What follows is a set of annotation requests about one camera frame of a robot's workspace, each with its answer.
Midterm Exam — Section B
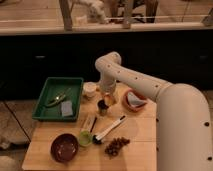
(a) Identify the dark red bowl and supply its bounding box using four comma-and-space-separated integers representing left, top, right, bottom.
50, 133, 78, 163

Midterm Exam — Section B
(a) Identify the brown grape bunch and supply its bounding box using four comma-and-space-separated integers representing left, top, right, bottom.
105, 137, 130, 156

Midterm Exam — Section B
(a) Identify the green toy vegetable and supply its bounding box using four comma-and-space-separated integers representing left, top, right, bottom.
45, 88, 70, 108

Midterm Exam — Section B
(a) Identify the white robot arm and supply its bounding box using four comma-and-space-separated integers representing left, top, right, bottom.
95, 52, 213, 171

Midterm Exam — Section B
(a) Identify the white handled brush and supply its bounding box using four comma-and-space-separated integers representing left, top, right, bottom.
92, 115, 126, 144

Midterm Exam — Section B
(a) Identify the yellow-red apple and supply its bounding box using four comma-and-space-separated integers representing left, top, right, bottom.
104, 94, 116, 106

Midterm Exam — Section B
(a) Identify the white small bowl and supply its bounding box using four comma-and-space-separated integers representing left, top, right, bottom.
83, 82, 97, 98

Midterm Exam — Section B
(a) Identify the green plastic cup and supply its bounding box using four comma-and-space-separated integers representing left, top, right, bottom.
78, 131, 92, 147

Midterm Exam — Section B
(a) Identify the terracotta bowl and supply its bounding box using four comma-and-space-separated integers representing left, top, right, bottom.
122, 89, 147, 112

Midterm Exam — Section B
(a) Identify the small metal cup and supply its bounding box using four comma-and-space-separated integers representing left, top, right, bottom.
97, 100, 108, 116

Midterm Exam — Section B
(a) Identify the green plastic tray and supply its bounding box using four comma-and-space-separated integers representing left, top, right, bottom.
32, 77, 84, 122

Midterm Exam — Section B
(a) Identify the grey sponge block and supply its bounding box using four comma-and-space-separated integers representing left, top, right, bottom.
61, 101, 73, 117

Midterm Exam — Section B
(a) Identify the grey cloth in bowl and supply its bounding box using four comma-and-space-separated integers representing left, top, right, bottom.
127, 92, 145, 107

